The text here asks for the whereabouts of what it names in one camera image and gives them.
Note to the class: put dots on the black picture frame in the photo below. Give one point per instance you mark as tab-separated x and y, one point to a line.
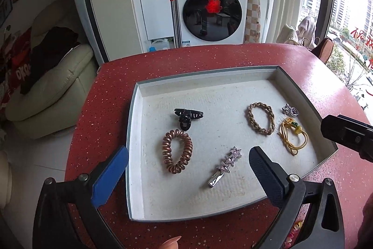
5	8

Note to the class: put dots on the black claw hair clip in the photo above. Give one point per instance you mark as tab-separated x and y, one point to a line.
185	119

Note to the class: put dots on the person's left hand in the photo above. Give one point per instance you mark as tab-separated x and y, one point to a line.
172	243

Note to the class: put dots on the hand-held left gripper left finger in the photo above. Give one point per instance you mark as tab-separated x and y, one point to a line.
112	176

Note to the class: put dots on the grey shallow tray box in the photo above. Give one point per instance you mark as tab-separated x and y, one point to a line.
204	179

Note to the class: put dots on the silver star hair clip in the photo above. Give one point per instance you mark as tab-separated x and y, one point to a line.
223	167

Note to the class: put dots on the black clothing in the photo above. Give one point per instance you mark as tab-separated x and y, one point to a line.
49	53

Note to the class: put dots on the wooden chair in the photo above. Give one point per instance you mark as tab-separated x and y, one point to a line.
325	50

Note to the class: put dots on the pale green leather armchair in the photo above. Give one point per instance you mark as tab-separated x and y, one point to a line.
52	100

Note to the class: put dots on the checkered beige cloth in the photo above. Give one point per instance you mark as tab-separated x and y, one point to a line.
253	18

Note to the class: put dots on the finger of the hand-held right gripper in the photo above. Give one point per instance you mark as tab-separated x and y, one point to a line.
346	135

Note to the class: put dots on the red printed blanket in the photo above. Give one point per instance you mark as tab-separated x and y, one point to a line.
17	71

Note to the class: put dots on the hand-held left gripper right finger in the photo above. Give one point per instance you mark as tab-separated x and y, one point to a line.
266	176

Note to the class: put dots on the red window stickers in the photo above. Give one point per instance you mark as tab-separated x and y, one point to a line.
360	36

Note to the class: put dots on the white detergent bottle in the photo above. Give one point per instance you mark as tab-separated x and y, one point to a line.
158	44

